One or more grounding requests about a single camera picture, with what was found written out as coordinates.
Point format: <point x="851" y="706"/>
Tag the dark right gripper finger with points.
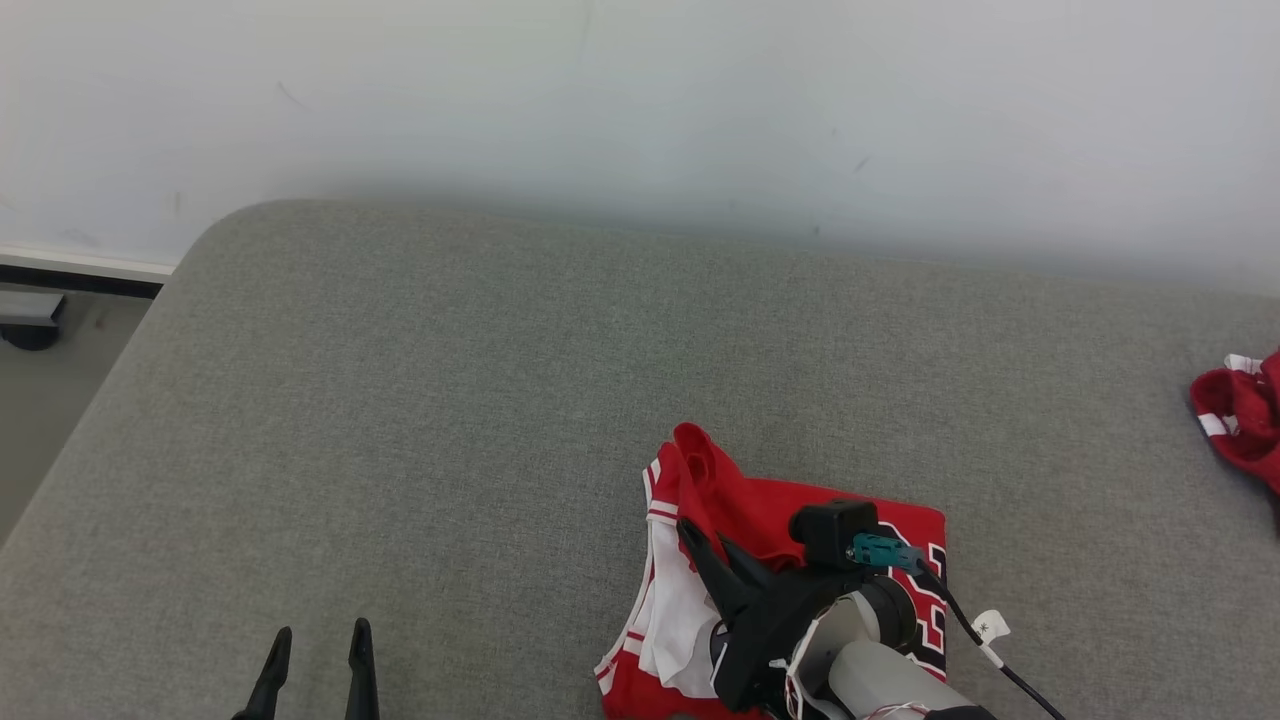
<point x="755" y="572"/>
<point x="712" y="570"/>

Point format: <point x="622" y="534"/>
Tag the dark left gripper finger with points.
<point x="362" y="680"/>
<point x="268" y="685"/>

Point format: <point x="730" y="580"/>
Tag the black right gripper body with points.
<point x="765" y="640"/>

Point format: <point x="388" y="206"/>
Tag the grey fabric sofa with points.
<point x="450" y="420"/>

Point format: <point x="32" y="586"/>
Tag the grey base with black caster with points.
<point x="30" y="315"/>

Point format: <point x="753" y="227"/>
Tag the red jersey with white trim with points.
<point x="750" y="510"/>

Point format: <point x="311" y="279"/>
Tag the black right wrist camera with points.
<point x="830" y="530"/>

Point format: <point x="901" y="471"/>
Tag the red shorts with white stripe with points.
<point x="1245" y="420"/>

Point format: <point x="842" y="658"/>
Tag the white skirting board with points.
<point x="80" y="262"/>

